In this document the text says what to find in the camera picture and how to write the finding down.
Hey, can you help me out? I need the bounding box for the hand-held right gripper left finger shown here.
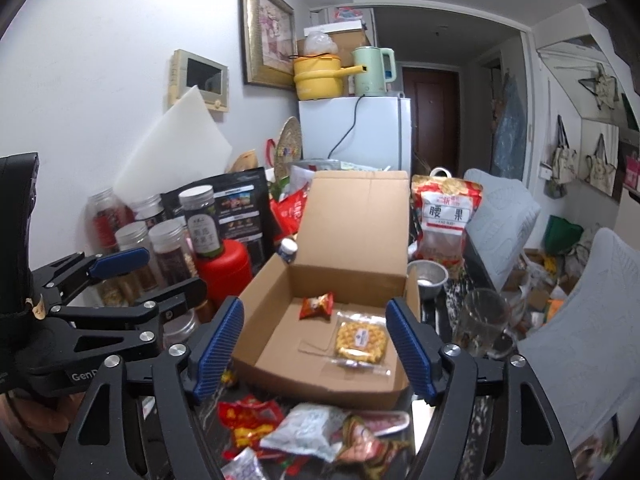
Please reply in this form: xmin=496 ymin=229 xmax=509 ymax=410
xmin=60 ymin=296 xmax=246 ymax=480

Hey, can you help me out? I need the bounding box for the red and yellow snack packet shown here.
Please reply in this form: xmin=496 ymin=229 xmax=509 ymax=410
xmin=217 ymin=395 xmax=285 ymax=448

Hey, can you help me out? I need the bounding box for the brown cardboard box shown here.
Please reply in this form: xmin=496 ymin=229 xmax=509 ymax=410
xmin=296 ymin=30 xmax=372 ymax=61

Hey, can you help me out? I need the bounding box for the clear plastic jar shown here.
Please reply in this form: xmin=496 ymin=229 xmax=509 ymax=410
xmin=115 ymin=222 xmax=156 ymax=306
xmin=160 ymin=305 xmax=201 ymax=346
xmin=131 ymin=195 xmax=168 ymax=223

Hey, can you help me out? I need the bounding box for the hanging canvas tote bag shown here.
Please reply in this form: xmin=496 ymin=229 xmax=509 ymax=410
xmin=580 ymin=62 xmax=623 ymax=111
xmin=550 ymin=115 xmax=581 ymax=183
xmin=585 ymin=135 xmax=618 ymax=193

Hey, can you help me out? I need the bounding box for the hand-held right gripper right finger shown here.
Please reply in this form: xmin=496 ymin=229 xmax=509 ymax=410
xmin=385 ymin=296 xmax=573 ymax=480

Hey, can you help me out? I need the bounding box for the white fridge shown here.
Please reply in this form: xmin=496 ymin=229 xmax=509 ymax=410
xmin=298 ymin=95 xmax=413 ymax=176

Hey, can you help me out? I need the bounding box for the clear glass mug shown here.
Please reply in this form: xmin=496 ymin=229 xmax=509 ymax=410
xmin=452 ymin=288 xmax=518 ymax=358

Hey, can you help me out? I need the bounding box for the silver snack packet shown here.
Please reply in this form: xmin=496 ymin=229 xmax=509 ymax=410
xmin=220 ymin=447 xmax=268 ymax=480

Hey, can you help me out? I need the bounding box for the small red candy packet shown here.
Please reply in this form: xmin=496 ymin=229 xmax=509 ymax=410
xmin=299 ymin=294 xmax=335 ymax=321

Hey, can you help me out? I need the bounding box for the pink clear snack packet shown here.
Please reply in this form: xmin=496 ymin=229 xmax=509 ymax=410
xmin=350 ymin=410 xmax=411 ymax=433

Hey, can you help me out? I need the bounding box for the yellow electric pot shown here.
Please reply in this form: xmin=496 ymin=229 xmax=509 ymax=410
xmin=292 ymin=54 xmax=365 ymax=102

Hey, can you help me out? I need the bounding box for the brown kraft paper pouch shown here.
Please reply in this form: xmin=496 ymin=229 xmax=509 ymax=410
xmin=227 ymin=150 xmax=261 ymax=173

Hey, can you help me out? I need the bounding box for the brown door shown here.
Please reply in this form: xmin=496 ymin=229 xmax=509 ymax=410
xmin=402 ymin=66 xmax=461 ymax=176

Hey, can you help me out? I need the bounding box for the cream wall intercom panel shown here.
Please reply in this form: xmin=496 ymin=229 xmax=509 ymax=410
xmin=167 ymin=50 xmax=230 ymax=121

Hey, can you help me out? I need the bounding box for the blue hanging plastic cover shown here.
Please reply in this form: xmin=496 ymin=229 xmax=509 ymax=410
xmin=492 ymin=72 xmax=528 ymax=181

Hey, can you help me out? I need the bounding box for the clear jar with red contents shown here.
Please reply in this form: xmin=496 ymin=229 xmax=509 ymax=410
xmin=87 ymin=187 xmax=133 ymax=253

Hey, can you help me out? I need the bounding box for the white bread-print snack packet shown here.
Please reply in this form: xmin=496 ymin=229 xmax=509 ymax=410
xmin=260 ymin=402 xmax=348 ymax=463

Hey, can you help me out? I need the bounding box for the clear jar with dark contents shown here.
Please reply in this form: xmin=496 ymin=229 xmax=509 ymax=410
xmin=149 ymin=219 xmax=198 ymax=281

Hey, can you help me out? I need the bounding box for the white plastic board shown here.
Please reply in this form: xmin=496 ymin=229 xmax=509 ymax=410
xmin=112 ymin=86 xmax=234 ymax=206

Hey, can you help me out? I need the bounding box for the pale green electric kettle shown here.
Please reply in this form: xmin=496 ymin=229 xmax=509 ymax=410
xmin=351 ymin=46 xmax=397 ymax=97

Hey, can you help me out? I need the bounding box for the black power cable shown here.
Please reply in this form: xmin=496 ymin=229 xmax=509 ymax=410
xmin=327 ymin=95 xmax=363 ymax=161

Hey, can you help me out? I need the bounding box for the white striped plastic bag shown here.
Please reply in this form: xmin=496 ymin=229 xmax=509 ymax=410
xmin=290 ymin=159 xmax=346 ymax=196

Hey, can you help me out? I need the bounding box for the clear packet of yellow snack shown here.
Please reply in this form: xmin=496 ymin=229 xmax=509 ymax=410
xmin=298 ymin=310 xmax=393 ymax=378

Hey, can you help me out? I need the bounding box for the small metal bowl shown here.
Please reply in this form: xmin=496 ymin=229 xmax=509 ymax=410
xmin=407 ymin=260 xmax=449 ymax=301

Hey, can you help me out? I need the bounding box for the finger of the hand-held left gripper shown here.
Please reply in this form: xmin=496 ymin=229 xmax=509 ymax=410
xmin=47 ymin=277 xmax=208 ymax=361
xmin=30 ymin=247 xmax=151 ymax=311

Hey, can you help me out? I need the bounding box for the round woven tray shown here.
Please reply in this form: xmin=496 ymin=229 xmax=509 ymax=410
xmin=276 ymin=116 xmax=303 ymax=181

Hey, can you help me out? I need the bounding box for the red snack bag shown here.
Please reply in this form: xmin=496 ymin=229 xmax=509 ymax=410
xmin=270 ymin=187 xmax=311 ymax=241

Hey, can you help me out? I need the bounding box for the green bag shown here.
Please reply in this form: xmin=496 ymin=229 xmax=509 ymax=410
xmin=544 ymin=215 xmax=585 ymax=256

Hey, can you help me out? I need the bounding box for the tall labelled plastic jar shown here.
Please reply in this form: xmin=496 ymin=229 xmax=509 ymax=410
xmin=178 ymin=186 xmax=223 ymax=261

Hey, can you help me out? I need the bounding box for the red plastic canister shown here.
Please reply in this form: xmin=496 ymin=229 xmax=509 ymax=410
xmin=194 ymin=240 xmax=253 ymax=306

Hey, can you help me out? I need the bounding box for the gold framed picture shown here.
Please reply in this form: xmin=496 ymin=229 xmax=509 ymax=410
xmin=239 ymin=0 xmax=297 ymax=92

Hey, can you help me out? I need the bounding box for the red and clear nut bag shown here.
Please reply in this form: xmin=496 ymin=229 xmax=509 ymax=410
xmin=411 ymin=175 xmax=485 ymax=278

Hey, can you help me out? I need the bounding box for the black stand-up pouch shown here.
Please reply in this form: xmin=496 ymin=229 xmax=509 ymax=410
xmin=160 ymin=167 xmax=273 ymax=281

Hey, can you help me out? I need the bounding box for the brown patterned snack packet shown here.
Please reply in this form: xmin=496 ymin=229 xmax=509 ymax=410
xmin=335 ymin=417 xmax=401 ymax=466

